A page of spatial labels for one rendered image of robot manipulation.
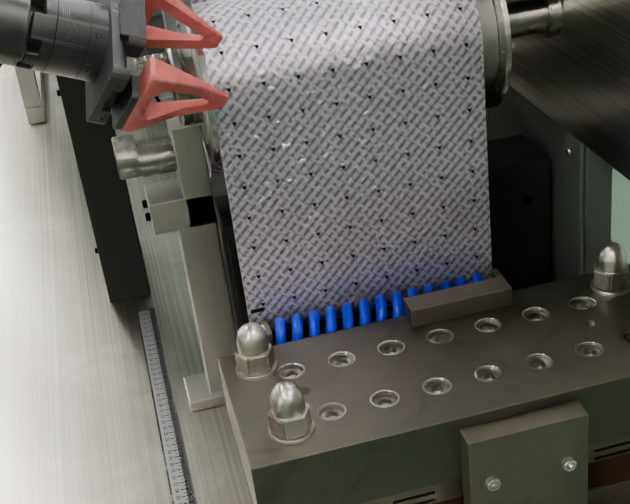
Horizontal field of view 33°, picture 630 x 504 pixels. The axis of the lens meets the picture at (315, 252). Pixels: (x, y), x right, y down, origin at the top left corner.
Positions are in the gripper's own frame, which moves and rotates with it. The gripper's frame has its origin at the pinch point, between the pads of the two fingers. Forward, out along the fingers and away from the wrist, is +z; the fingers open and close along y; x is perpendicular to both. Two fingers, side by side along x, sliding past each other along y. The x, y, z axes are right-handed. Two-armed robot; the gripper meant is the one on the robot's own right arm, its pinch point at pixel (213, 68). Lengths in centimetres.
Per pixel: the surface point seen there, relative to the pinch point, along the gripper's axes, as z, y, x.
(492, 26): 23.6, -5.9, 6.3
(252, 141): 6.2, 1.0, -6.6
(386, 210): 19.9, 4.4, -8.5
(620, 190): 206, -116, -144
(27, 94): 8, -66, -91
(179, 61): -0.3, -5.0, -5.6
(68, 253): 7, -20, -65
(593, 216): 41.6, 3.3, -5.3
